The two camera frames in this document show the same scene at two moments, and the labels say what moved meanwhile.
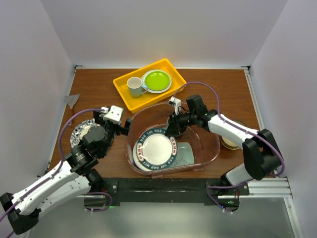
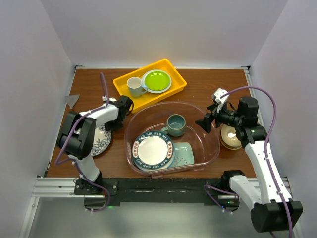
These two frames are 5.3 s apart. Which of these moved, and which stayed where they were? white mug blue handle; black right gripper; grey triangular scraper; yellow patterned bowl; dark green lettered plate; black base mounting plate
Moved: black right gripper; dark green lettered plate
Stayed: grey triangular scraper; white mug blue handle; yellow patterned bowl; black base mounting plate
